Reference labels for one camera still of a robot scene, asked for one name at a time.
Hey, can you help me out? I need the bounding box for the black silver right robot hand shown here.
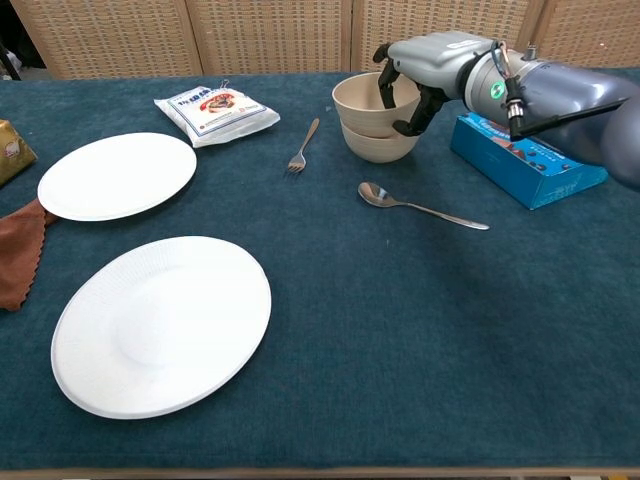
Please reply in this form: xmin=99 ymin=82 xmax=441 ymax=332
xmin=372 ymin=32 xmax=494 ymax=137

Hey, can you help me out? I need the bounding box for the off-white bowl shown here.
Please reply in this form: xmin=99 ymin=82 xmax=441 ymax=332
xmin=332 ymin=72 xmax=422 ymax=140
xmin=341 ymin=121 xmax=420 ymax=164

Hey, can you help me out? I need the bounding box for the ribbed rim white plate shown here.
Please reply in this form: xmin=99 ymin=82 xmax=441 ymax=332
xmin=50 ymin=235 xmax=273 ymax=420

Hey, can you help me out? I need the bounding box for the wicker folding screen panel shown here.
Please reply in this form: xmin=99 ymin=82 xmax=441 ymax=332
xmin=184 ymin=0 xmax=354 ymax=76
xmin=9 ymin=0 xmax=204 ymax=81
xmin=349 ymin=0 xmax=546 ymax=74
xmin=522 ymin=0 xmax=640 ymax=70

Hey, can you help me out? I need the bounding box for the silver metal spoon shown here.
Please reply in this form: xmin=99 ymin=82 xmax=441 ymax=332
xmin=357 ymin=181 xmax=491 ymax=232

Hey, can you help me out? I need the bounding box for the blue cookie box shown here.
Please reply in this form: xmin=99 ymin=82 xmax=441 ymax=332
xmin=449 ymin=112 xmax=610 ymax=211

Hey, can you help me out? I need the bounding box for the silver metal fork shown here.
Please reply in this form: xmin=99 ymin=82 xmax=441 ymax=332
xmin=286 ymin=117 xmax=321 ymax=175

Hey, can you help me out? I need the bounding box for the white snack bag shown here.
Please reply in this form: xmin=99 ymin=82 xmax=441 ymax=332
xmin=153 ymin=85 xmax=281 ymax=149

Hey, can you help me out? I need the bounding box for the dark blue tablecloth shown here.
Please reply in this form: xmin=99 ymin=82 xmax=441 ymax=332
xmin=0 ymin=67 xmax=640 ymax=472

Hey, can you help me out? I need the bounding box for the smooth white plate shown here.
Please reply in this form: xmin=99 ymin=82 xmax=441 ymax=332
xmin=37 ymin=131 xmax=198 ymax=223

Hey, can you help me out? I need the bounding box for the black tripod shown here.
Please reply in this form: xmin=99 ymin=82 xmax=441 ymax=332
xmin=0 ymin=42 xmax=24 ymax=82

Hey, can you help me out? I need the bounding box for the gold foil package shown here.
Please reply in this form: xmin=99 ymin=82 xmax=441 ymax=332
xmin=0 ymin=119 xmax=39 ymax=188

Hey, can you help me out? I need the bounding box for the brown cloth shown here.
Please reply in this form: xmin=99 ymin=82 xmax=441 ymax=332
xmin=0 ymin=198 xmax=49 ymax=312

